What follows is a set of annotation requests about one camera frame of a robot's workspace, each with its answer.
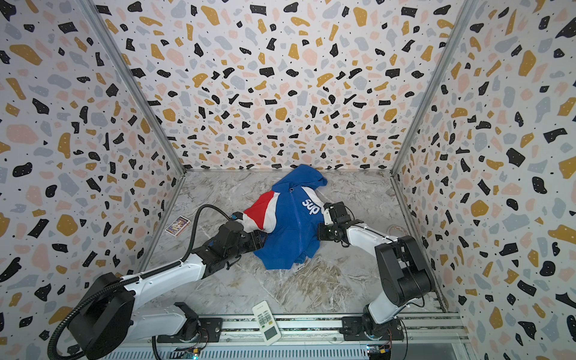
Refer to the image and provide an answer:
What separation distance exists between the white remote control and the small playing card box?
47cm

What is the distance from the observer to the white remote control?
730 mm

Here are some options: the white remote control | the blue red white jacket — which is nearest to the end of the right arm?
the blue red white jacket

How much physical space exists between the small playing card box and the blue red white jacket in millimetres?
289

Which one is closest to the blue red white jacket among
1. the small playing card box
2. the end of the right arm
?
the end of the right arm

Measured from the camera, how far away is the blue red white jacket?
34.7 inches

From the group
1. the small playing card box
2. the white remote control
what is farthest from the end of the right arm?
the small playing card box

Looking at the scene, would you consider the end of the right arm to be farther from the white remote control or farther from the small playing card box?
the small playing card box

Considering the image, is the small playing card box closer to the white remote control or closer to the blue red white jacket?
the blue red white jacket

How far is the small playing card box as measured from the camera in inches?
38.3

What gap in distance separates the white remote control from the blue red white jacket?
148 millimetres

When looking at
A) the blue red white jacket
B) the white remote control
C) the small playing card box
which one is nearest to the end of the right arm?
the blue red white jacket

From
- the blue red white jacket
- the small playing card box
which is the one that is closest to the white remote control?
the blue red white jacket

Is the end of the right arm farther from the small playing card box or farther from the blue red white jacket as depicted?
the small playing card box

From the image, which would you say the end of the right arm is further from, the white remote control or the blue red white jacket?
the white remote control
